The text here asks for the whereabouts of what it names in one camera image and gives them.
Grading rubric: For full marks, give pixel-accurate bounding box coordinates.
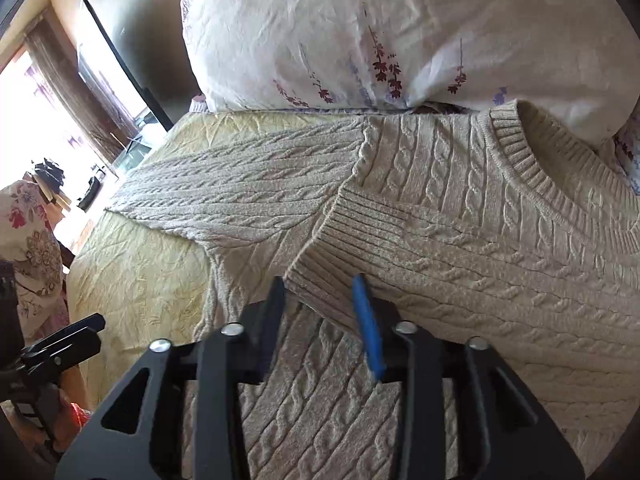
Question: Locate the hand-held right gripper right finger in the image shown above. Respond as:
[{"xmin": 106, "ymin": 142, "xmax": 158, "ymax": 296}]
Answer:
[{"xmin": 351, "ymin": 274, "xmax": 586, "ymax": 480}]

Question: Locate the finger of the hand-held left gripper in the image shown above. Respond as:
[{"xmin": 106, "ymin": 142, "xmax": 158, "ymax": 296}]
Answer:
[{"xmin": 20, "ymin": 312, "xmax": 106, "ymax": 376}]

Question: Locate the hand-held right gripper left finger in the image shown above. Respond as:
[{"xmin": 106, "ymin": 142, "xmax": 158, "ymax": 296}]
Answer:
[{"xmin": 54, "ymin": 276, "xmax": 287, "ymax": 480}]

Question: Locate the beige cable-knit sweater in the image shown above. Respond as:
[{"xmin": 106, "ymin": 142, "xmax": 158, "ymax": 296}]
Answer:
[{"xmin": 102, "ymin": 100, "xmax": 640, "ymax": 480}]

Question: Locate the yellow patterned bedspread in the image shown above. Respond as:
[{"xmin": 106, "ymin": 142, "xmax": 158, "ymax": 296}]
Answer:
[{"xmin": 65, "ymin": 110, "xmax": 371, "ymax": 411}]

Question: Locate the glass television stand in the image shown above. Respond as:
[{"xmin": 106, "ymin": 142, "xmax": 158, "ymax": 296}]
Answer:
[{"xmin": 112, "ymin": 105, "xmax": 168, "ymax": 176}]

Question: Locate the brown curtain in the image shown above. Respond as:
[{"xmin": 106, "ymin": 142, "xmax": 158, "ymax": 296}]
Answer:
[{"xmin": 25, "ymin": 10, "xmax": 126, "ymax": 161}]

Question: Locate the black flat-screen television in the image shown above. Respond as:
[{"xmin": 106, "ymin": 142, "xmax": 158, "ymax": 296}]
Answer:
[{"xmin": 77, "ymin": 0, "xmax": 175, "ymax": 131}]

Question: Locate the white floral pillow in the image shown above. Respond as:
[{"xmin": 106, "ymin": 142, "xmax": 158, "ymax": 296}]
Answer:
[{"xmin": 172, "ymin": 0, "xmax": 640, "ymax": 196}]

